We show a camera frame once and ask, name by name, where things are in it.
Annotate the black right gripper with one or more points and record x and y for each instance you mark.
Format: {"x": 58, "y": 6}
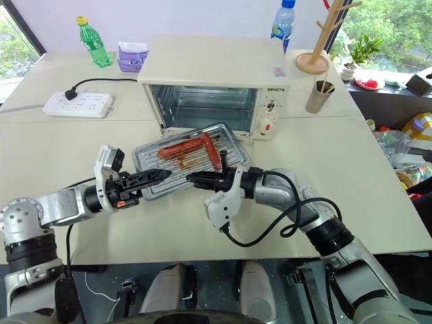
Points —
{"x": 225, "y": 180}

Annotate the clear plastic bag clutter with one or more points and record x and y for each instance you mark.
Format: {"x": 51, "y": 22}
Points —
{"x": 398, "y": 148}

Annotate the cream toaster oven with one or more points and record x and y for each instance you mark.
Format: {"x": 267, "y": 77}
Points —
{"x": 209, "y": 60}

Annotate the potted green plant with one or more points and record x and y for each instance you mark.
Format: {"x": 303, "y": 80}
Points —
{"x": 347, "y": 71}

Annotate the dark small box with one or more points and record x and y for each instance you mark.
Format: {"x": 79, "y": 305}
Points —
{"x": 418, "y": 86}

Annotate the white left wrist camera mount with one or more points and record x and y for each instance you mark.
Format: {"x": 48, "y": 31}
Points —
{"x": 101, "y": 168}

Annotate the long red sausage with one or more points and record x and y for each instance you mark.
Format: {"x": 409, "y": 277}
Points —
{"x": 179, "y": 148}
{"x": 211, "y": 148}

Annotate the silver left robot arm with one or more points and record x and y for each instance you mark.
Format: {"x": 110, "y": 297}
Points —
{"x": 57, "y": 206}

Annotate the glass oven door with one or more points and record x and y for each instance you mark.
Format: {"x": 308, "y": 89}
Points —
{"x": 244, "y": 137}

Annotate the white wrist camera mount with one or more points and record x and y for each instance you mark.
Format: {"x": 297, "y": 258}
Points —
{"x": 219, "y": 209}
{"x": 101, "y": 168}

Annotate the wooden mug tree stand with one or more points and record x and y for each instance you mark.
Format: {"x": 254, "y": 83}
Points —
{"x": 312, "y": 62}

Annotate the yellow and purple toy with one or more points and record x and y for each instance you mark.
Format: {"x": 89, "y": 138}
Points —
{"x": 420, "y": 128}

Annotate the silver ribbed baking tray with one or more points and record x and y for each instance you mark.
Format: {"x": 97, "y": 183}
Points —
{"x": 148, "y": 158}

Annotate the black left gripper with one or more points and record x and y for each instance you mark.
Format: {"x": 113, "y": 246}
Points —
{"x": 118, "y": 192}

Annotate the purple tissue pack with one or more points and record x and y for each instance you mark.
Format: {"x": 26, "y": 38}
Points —
{"x": 131, "y": 60}

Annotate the grey rounded shape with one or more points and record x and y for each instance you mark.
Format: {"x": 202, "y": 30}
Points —
{"x": 163, "y": 290}
{"x": 258, "y": 290}

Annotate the blue label water bottle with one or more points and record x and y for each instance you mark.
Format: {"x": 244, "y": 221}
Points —
{"x": 283, "y": 27}

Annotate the white power strip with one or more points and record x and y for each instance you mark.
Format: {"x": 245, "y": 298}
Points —
{"x": 84, "y": 104}

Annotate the green plastic soda bottle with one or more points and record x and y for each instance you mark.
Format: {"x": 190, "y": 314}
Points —
{"x": 94, "y": 47}

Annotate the metal cup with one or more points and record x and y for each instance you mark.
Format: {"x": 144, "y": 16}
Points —
{"x": 317, "y": 101}

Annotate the plate with red items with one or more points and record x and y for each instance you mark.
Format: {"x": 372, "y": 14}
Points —
{"x": 369, "y": 82}

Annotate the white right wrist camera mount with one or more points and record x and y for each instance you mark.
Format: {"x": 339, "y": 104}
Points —
{"x": 219, "y": 209}

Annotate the thin wooden stick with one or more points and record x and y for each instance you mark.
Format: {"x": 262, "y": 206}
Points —
{"x": 324, "y": 79}

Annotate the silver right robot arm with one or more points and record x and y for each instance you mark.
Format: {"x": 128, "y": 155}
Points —
{"x": 280, "y": 192}

